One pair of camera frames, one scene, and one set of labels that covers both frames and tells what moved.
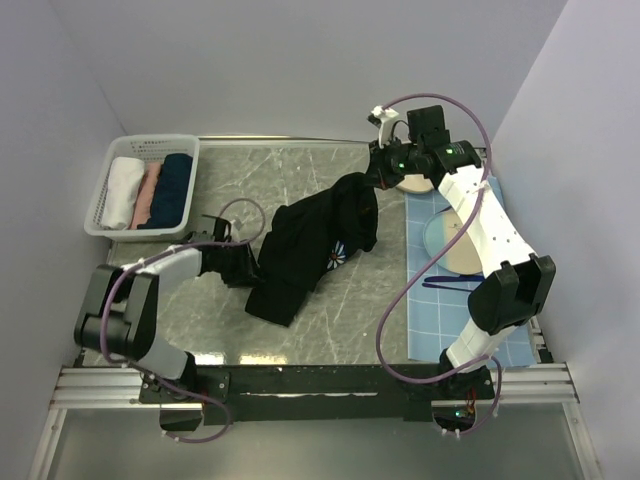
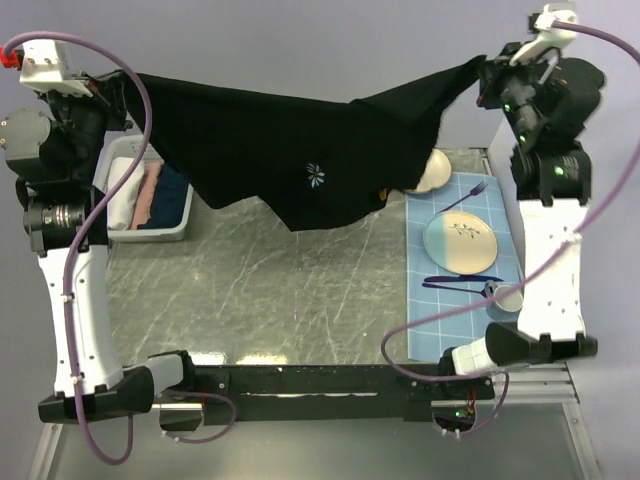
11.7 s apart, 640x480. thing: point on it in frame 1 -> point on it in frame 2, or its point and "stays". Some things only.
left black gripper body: x=234 y=264 -> x=83 y=120
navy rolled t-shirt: x=170 y=196 stays
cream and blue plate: x=462 y=257 stays
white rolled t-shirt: x=125 y=174 stays
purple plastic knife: x=461 y=278 stays
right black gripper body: x=393 y=162 -> x=513 y=88
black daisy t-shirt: x=309 y=237 -> x=300 y=164
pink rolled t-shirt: x=142 y=206 stays
